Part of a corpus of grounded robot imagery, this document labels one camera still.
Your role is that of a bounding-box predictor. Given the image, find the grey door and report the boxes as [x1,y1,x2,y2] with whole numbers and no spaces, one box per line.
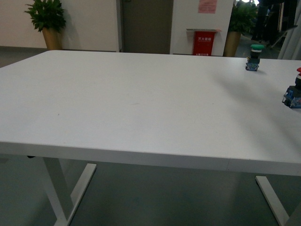
[117,0,174,54]

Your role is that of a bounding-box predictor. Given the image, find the red fire extinguisher box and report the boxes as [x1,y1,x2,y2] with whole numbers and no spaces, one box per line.
[186,28,221,57]

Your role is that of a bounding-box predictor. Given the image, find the right potted green plant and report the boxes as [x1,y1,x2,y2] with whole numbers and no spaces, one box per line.
[223,2,257,57]

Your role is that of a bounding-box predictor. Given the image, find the potted green plant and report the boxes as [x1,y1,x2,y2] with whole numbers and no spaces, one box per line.
[25,0,66,50]
[223,2,257,57]

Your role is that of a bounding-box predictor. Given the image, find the left potted green plant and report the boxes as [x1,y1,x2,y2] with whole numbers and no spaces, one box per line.
[25,0,66,50]

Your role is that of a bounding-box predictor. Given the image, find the right white table leg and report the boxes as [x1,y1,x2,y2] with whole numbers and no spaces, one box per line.
[255,176,289,226]

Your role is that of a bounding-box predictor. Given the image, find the green push button switch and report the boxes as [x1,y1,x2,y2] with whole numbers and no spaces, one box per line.
[246,44,265,71]

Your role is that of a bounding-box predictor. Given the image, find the pink wall notice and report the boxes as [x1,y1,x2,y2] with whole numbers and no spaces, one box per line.
[198,0,217,14]

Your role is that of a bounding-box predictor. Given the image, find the white table leg frame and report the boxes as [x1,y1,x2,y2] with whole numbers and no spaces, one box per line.
[39,157,97,226]

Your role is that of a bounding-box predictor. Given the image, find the red push button switch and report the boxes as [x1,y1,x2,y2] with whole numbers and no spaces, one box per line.
[282,67,301,108]

